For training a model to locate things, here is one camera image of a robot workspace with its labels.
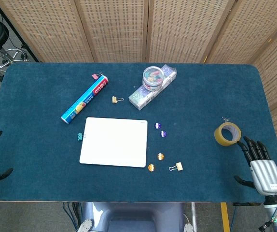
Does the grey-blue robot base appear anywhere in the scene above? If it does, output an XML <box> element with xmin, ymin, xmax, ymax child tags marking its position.
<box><xmin>77</xmin><ymin>202</ymin><xmax>186</xmax><ymax>232</ymax></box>

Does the white magnetic board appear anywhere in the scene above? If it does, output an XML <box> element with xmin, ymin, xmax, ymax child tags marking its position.
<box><xmin>79</xmin><ymin>116</ymin><xmax>149</xmax><ymax>168</ymax></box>

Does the wicker folding screen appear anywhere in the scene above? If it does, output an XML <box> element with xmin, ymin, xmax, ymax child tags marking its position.
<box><xmin>0</xmin><ymin>0</ymin><xmax>277</xmax><ymax>187</ymax></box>

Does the yellow packing tape roll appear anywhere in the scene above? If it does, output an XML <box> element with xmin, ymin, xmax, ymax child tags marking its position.
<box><xmin>213</xmin><ymin>122</ymin><xmax>242</xmax><ymax>147</ymax></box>

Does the clear rectangular box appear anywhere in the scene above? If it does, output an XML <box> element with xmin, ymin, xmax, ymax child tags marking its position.
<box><xmin>128</xmin><ymin>63</ymin><xmax>178</xmax><ymax>111</ymax></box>

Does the large beige binder clip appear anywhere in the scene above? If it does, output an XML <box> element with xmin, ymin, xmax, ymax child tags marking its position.
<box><xmin>168</xmin><ymin>162</ymin><xmax>183</xmax><ymax>173</ymax></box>

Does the black metal bar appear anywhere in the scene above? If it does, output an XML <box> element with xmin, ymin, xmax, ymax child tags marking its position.
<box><xmin>0</xmin><ymin>0</ymin><xmax>41</xmax><ymax>63</ymax></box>

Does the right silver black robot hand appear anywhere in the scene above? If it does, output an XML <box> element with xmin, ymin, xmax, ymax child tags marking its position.
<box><xmin>234</xmin><ymin>136</ymin><xmax>277</xmax><ymax>196</ymax></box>

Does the blue plastic wrap roll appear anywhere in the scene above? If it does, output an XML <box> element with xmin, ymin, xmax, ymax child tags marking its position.
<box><xmin>60</xmin><ymin>74</ymin><xmax>110</xmax><ymax>124</ymax></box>

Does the black cable bundle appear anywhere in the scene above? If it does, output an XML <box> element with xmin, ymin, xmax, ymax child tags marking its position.
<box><xmin>62</xmin><ymin>202</ymin><xmax>81</xmax><ymax>232</ymax></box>

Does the dark blue table mat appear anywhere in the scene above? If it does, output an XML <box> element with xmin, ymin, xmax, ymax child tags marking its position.
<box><xmin>0</xmin><ymin>62</ymin><xmax>277</xmax><ymax>203</ymax></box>

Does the silver metal table leg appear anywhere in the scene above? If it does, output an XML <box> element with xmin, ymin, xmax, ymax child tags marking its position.
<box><xmin>190</xmin><ymin>202</ymin><xmax>198</xmax><ymax>228</ymax></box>

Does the clear tub of binder clips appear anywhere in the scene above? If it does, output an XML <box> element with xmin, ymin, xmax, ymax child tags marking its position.
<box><xmin>142</xmin><ymin>66</ymin><xmax>165</xmax><ymax>92</ymax></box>

